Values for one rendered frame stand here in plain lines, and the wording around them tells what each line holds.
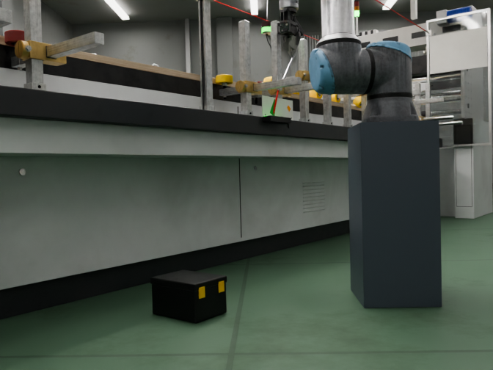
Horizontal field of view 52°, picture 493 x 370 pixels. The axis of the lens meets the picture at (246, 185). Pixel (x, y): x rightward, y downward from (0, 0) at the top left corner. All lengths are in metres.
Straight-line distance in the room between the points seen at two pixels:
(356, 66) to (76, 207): 1.08
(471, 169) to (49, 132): 3.76
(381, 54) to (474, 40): 3.06
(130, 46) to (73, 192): 8.74
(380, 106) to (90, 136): 0.95
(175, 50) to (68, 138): 8.74
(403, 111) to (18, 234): 1.31
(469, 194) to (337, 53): 3.18
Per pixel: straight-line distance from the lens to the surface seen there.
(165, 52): 10.34
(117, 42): 10.61
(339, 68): 1.69
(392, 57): 1.76
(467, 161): 4.71
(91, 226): 1.93
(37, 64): 1.60
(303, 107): 2.67
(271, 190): 2.75
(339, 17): 1.76
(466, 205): 4.73
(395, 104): 1.73
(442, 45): 4.85
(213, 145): 2.08
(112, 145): 1.74
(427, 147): 1.71
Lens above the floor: 0.45
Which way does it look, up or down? 1 degrees down
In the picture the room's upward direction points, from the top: 1 degrees counter-clockwise
